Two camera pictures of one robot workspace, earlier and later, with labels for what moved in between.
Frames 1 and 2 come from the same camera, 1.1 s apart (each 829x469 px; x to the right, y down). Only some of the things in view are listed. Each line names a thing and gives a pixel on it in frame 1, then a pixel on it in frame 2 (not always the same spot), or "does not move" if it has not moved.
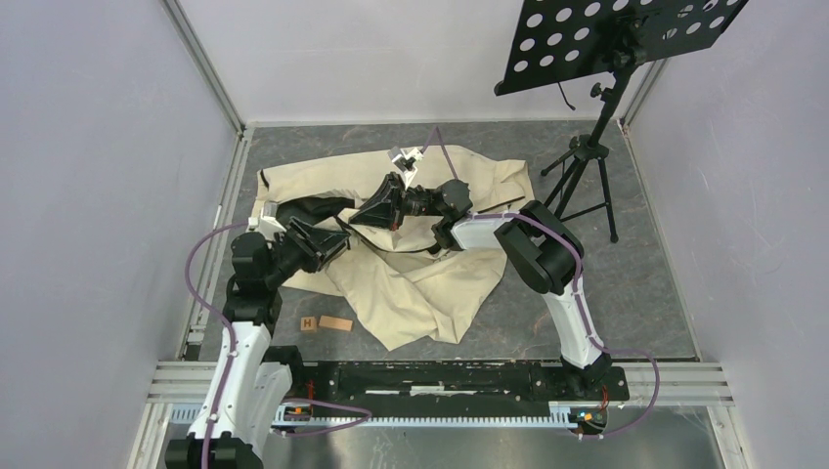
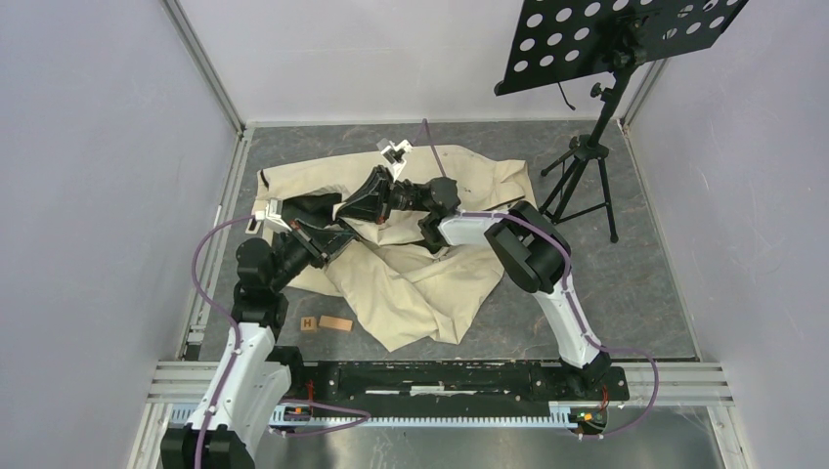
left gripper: x=318 y=246 does not move
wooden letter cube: x=308 y=323 does not move
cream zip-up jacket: x=495 y=185 → x=401 y=287
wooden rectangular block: x=335 y=322 does not move
